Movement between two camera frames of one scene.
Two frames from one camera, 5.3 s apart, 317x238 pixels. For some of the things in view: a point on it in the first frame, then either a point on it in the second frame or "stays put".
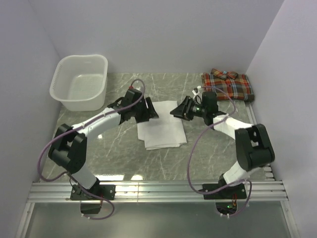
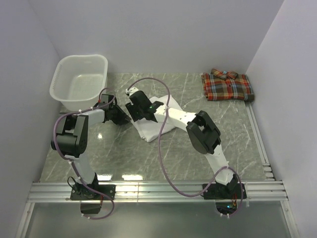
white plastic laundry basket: (79, 82) stays put
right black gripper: (183, 111) -> (131, 109)
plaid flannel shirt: (228, 85) stays put
